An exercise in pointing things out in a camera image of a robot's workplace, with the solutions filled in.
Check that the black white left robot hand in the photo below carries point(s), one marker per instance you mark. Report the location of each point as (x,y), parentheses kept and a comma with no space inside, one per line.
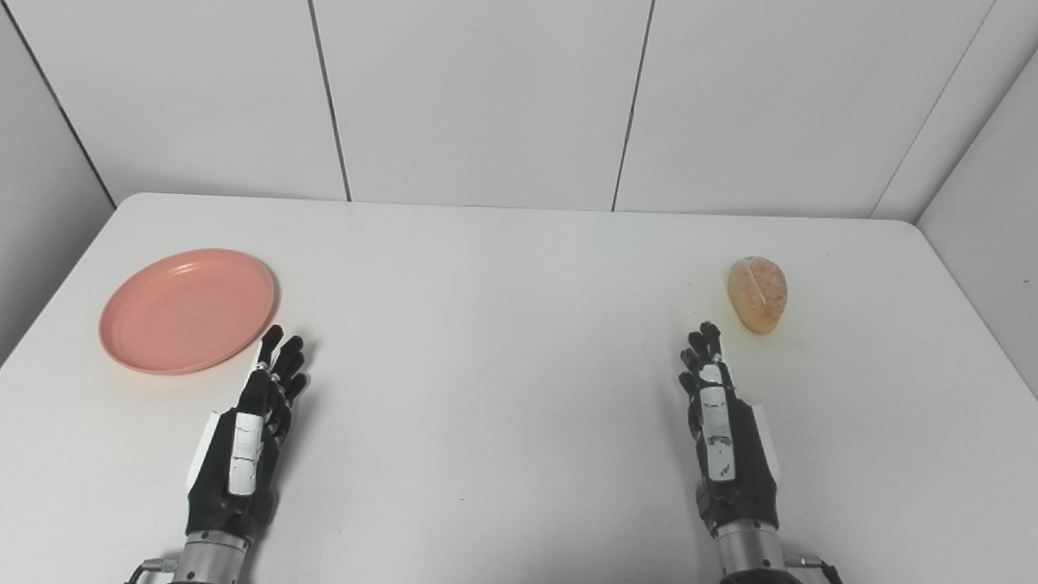
(243,454)

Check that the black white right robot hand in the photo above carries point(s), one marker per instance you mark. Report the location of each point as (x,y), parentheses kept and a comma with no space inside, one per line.
(718,438)

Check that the brown bread roll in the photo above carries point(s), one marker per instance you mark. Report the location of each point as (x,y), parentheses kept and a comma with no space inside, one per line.
(758,294)

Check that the pink round plate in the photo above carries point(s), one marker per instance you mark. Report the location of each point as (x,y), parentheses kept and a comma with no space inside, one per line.
(188,311)

